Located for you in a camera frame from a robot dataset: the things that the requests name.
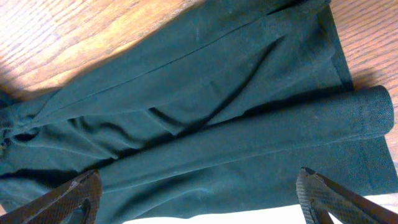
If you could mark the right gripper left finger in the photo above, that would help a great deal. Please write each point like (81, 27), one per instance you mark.
(82, 193)

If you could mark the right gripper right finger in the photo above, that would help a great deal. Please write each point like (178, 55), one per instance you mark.
(321, 199)

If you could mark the black polo shirt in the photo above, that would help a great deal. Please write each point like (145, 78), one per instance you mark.
(215, 113)

